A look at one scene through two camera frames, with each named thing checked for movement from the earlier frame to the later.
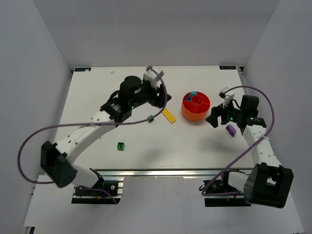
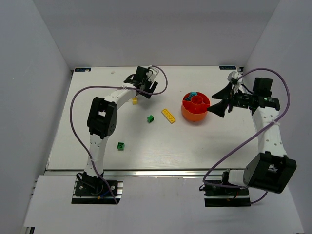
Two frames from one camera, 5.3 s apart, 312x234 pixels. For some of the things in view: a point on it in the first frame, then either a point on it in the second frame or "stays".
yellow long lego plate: x=166 y=114 stays
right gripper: x=220 y=114 -> x=230 y=100
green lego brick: x=150 y=118 stays
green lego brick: x=120 y=146 stays
